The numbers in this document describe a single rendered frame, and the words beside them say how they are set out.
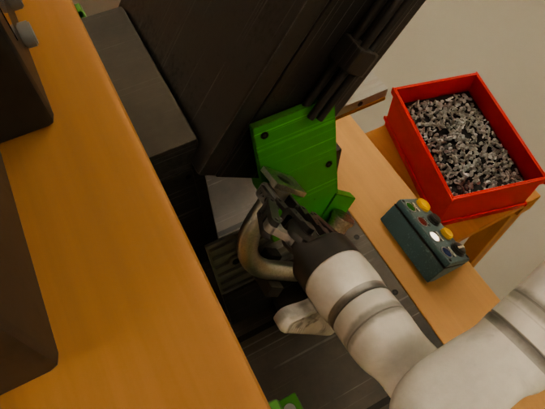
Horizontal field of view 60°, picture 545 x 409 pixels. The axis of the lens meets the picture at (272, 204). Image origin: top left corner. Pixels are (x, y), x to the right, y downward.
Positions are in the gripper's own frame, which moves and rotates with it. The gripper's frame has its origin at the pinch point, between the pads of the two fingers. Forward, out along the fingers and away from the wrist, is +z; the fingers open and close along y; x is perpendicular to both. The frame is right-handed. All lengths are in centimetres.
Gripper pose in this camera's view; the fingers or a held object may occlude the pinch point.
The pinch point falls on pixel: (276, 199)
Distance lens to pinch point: 61.3
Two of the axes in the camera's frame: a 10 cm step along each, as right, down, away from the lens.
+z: -4.4, -6.0, 6.7
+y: -7.1, -2.2, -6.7
